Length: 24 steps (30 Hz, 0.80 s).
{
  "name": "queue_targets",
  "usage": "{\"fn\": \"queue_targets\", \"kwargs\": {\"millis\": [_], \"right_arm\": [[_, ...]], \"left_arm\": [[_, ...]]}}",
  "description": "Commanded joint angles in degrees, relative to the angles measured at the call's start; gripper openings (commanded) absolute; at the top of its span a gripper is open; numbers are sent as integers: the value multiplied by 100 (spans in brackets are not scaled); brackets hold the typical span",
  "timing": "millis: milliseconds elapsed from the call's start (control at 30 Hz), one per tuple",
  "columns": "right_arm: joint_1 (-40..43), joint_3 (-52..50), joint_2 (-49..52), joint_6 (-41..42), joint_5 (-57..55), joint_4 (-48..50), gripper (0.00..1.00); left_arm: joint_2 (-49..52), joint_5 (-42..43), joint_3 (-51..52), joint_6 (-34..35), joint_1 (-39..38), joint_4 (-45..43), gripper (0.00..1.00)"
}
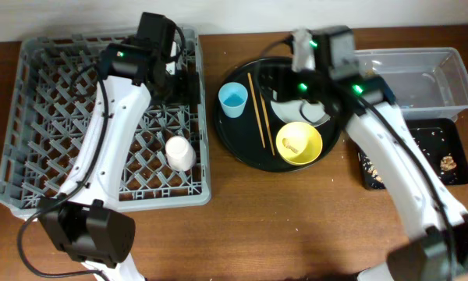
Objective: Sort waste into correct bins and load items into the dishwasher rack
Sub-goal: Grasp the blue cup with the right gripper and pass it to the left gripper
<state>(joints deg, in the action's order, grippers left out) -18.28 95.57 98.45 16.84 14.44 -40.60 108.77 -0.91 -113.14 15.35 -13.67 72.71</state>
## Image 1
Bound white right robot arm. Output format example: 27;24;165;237
269;26;468;280

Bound light blue plastic cup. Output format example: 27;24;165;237
218;82;248;119

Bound right wooden chopstick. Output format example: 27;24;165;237
259;94;275;156

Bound yellow plastic bowl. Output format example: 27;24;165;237
275;122;324;166

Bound grey dishwasher rack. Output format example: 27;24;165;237
0;34;211;219

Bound black rectangular tray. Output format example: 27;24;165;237
356;117;468;191

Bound grey round plate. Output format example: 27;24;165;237
271;100;331;126

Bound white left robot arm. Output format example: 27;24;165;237
34;12;200;280

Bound left wooden chopstick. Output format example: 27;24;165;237
247;73;266;148

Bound clear plastic bin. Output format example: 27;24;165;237
356;48;468;121

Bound round black tray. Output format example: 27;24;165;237
213;57;341;173

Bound food leftovers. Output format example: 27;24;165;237
359;152;458;188

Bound wooden chopstick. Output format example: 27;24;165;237
259;94;275;156
247;73;266;148

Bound pink plastic cup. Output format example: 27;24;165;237
165;136;197;172

